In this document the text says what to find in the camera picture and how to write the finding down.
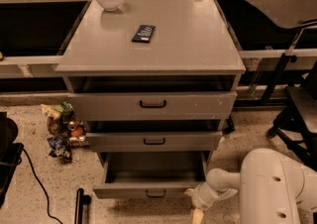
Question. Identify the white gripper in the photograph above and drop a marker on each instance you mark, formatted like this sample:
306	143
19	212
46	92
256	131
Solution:
200	197

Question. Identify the grey bottom drawer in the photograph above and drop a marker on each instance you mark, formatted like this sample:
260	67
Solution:
150	174

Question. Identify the grey drawer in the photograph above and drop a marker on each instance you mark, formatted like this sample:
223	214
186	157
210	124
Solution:
150	174
154	100
154	136

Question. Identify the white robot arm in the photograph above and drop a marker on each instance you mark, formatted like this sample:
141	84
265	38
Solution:
271	186

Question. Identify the grey middle drawer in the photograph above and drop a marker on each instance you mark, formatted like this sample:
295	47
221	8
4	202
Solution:
154	136

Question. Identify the grey drawer cabinet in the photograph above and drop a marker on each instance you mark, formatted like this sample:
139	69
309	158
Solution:
189	45

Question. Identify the grey top drawer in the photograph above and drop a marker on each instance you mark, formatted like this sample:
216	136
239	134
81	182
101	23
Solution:
154	100

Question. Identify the black caster wheel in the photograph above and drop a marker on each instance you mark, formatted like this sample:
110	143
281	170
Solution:
229	127

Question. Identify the black office chair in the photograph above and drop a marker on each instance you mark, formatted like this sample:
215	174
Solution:
296	124

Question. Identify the blue chip bag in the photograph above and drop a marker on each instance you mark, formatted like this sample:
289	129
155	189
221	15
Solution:
59	148

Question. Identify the pile of snack packages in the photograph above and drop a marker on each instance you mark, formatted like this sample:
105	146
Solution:
62	121

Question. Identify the dark blue snack bar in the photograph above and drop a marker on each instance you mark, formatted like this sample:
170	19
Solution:
143	34

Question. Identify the black equipment at left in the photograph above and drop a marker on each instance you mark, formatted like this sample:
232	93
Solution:
10	153

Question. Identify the black post at bottom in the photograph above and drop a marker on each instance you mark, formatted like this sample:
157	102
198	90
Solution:
82	204

